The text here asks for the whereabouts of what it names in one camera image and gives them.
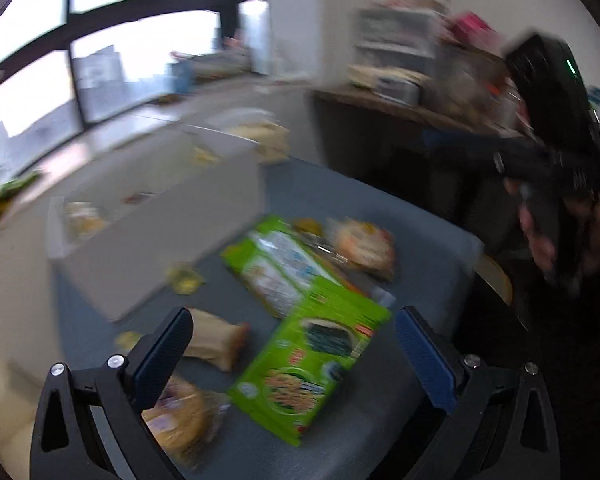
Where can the black window frame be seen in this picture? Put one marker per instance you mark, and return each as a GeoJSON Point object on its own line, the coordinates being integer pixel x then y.
{"type": "Point", "coordinates": [75, 25]}

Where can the small yellow snack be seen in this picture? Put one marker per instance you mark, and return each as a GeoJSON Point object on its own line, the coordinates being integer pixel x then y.
{"type": "Point", "coordinates": [129, 342]}

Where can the green snack box white picture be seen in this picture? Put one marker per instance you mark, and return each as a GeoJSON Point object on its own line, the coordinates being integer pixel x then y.
{"type": "Point", "coordinates": [275, 265]}

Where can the small yellow-brown packet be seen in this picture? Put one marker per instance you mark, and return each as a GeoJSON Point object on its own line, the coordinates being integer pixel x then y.
{"type": "Point", "coordinates": [308, 229]}

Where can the cream soft tissue pack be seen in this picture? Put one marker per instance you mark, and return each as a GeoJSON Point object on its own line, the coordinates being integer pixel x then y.
{"type": "Point", "coordinates": [260, 132]}

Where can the pile of green sachets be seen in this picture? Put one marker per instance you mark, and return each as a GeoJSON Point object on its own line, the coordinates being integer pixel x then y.
{"type": "Point", "coordinates": [10, 190]}

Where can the pink gift bag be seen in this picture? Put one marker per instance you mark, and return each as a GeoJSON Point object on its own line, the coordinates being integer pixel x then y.
{"type": "Point", "coordinates": [472, 30]}

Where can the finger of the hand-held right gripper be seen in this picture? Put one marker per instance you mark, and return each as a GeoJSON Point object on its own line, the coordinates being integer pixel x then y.
{"type": "Point", "coordinates": [455, 141]}

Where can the clear plastic drawer unit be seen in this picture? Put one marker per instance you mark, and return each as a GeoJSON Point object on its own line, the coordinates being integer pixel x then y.
{"type": "Point", "coordinates": [397, 32]}

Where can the round bread packet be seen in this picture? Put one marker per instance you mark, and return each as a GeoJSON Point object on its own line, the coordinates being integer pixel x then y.
{"type": "Point", "coordinates": [362, 247]}

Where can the white device with black face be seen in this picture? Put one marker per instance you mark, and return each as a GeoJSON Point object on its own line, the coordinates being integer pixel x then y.
{"type": "Point", "coordinates": [397, 91]}

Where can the dark wooden side table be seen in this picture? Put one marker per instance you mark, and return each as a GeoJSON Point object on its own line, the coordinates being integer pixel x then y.
{"type": "Point", "coordinates": [380, 135]}

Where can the tan wooden stool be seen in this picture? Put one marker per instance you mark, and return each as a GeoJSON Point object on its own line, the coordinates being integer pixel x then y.
{"type": "Point", "coordinates": [497, 277]}

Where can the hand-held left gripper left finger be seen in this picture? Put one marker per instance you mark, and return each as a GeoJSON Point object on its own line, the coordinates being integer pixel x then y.
{"type": "Point", "coordinates": [160, 355]}

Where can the clear bag of bread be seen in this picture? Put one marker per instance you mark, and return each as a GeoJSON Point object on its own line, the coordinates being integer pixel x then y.
{"type": "Point", "coordinates": [185, 420]}

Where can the clear plastic bin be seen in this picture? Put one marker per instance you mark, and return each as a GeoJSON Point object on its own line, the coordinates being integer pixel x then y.
{"type": "Point", "coordinates": [467, 85]}

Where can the green snack box dark picture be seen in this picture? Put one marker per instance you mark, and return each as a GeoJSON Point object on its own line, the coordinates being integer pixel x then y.
{"type": "Point", "coordinates": [305, 360]}

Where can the brown bread packet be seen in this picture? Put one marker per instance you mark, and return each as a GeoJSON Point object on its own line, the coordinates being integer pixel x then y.
{"type": "Point", "coordinates": [212, 337]}

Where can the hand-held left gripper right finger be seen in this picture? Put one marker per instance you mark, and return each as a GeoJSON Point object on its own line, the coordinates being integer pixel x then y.
{"type": "Point", "coordinates": [425, 355]}

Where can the white cardboard box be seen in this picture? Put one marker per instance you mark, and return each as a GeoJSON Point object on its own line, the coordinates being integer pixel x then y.
{"type": "Point", "coordinates": [180, 240]}

